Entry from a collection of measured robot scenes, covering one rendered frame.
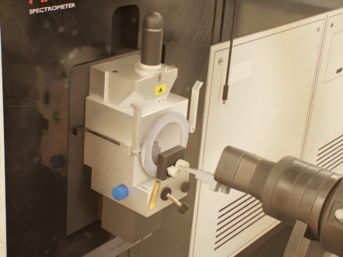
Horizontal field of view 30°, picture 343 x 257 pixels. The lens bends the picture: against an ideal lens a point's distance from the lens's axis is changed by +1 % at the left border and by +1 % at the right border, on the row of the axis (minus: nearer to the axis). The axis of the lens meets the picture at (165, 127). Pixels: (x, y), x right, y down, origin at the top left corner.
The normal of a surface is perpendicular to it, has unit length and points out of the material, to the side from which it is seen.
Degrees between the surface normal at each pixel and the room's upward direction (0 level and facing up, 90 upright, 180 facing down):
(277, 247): 0
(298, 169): 22
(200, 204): 90
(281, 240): 0
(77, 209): 90
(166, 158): 90
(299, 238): 63
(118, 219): 90
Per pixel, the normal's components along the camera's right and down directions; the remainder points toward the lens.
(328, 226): -0.62, 0.16
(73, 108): 0.77, 0.30
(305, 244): -0.53, -0.18
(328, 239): -0.63, 0.48
